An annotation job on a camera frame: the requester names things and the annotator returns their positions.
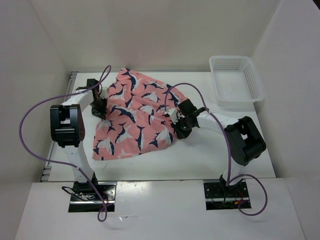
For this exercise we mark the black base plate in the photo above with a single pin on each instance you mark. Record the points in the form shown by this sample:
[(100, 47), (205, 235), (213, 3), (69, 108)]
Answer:
[(217, 192), (107, 192)]

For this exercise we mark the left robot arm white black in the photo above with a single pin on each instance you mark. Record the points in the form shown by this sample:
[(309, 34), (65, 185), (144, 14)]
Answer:
[(82, 171)]

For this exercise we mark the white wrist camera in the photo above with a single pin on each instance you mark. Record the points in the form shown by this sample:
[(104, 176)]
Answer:
[(103, 92), (173, 114)]

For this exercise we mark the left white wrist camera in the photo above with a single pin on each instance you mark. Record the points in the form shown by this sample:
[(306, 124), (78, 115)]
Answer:
[(103, 92)]

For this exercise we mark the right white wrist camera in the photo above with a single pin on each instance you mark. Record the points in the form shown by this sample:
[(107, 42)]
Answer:
[(173, 114)]

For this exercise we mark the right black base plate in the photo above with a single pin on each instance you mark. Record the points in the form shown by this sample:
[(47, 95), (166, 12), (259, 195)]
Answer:
[(217, 192)]

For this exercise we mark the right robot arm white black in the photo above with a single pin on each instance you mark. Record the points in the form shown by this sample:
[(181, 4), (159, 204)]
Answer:
[(243, 140)]

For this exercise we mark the white plastic basket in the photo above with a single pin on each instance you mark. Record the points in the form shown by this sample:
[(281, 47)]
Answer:
[(236, 81)]

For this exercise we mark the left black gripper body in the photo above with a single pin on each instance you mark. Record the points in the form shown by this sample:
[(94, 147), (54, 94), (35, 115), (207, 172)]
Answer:
[(98, 107)]

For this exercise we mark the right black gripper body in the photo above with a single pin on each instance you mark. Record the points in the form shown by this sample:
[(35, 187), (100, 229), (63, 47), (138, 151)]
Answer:
[(183, 126)]

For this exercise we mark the aluminium table edge rail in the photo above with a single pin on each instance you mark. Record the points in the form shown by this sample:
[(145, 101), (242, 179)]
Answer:
[(63, 134)]

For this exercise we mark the pink shark print shorts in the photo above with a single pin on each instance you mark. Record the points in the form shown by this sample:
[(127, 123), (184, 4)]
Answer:
[(135, 121)]

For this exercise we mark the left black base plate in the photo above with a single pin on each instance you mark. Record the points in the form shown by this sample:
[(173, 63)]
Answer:
[(107, 192)]

